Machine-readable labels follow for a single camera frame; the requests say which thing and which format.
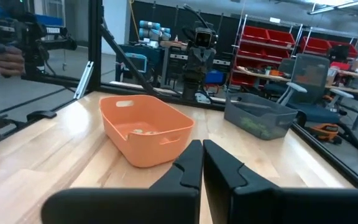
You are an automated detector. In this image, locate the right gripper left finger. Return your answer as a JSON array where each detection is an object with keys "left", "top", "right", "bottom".
[{"left": 40, "top": 139, "right": 204, "bottom": 224}]

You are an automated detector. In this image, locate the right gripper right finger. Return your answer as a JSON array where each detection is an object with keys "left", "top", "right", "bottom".
[{"left": 203, "top": 139, "right": 358, "bottom": 224}]

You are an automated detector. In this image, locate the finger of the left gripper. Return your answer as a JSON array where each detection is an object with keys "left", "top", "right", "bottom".
[
  {"left": 202, "top": 49, "right": 211, "bottom": 74},
  {"left": 194, "top": 49, "right": 203, "bottom": 74}
]

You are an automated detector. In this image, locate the neon green plastic spider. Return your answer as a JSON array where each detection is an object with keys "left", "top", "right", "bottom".
[
  {"left": 240, "top": 116, "right": 259, "bottom": 128},
  {"left": 255, "top": 124, "right": 275, "bottom": 138}
]

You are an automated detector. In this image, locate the blue box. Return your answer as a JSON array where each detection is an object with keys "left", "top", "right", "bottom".
[{"left": 204, "top": 70, "right": 227, "bottom": 86}]

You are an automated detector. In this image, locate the wooden workbench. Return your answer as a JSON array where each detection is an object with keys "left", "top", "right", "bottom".
[{"left": 236, "top": 65, "right": 358, "bottom": 97}]

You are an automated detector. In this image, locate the blue screen monitor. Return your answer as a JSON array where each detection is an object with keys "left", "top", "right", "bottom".
[{"left": 123, "top": 52, "right": 149, "bottom": 75}]

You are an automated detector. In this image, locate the orange plastic bin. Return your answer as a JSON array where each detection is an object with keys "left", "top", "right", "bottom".
[{"left": 99, "top": 95, "right": 196, "bottom": 169}]

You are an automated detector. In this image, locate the red bin storage rack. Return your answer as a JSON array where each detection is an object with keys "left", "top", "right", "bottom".
[{"left": 231, "top": 14, "right": 358, "bottom": 88}]

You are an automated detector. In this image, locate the grey office chair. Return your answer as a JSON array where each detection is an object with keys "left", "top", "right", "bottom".
[{"left": 278, "top": 57, "right": 296, "bottom": 76}]

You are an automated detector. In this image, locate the dark grey plastic bin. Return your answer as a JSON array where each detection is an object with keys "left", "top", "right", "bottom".
[{"left": 224, "top": 92, "right": 298, "bottom": 141}]

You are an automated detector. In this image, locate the orange black power tool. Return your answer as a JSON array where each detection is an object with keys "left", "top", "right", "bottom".
[{"left": 308, "top": 123, "right": 343, "bottom": 144}]

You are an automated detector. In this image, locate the office chair base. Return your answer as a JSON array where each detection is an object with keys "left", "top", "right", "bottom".
[{"left": 277, "top": 53, "right": 356, "bottom": 125}]

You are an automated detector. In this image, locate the black table clamp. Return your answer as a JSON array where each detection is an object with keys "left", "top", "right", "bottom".
[{"left": 26, "top": 110, "right": 58, "bottom": 123}]

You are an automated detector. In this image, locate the ceiling light strip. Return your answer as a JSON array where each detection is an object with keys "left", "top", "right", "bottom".
[{"left": 306, "top": 0, "right": 358, "bottom": 16}]

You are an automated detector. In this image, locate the person's hand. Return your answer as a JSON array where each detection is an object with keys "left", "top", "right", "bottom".
[{"left": 0, "top": 45, "right": 27, "bottom": 78}]

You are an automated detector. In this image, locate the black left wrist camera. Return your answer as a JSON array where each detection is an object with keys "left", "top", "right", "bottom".
[{"left": 193, "top": 27, "right": 214, "bottom": 50}]

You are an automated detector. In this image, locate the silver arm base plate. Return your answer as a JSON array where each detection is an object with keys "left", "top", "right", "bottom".
[{"left": 194, "top": 91, "right": 213, "bottom": 105}]

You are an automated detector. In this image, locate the black left wrist camera cable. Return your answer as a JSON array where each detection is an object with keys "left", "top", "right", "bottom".
[{"left": 181, "top": 3, "right": 211, "bottom": 30}]

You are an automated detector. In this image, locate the yellow hanging cable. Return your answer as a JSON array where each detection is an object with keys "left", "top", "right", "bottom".
[{"left": 128, "top": 0, "right": 140, "bottom": 32}]

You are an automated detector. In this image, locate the black aluminium table frame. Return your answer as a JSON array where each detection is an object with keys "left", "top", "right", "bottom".
[{"left": 0, "top": 0, "right": 358, "bottom": 190}]

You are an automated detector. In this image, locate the silver aluminium frame bracket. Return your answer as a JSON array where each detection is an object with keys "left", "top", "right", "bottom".
[{"left": 73, "top": 60, "right": 94, "bottom": 100}]

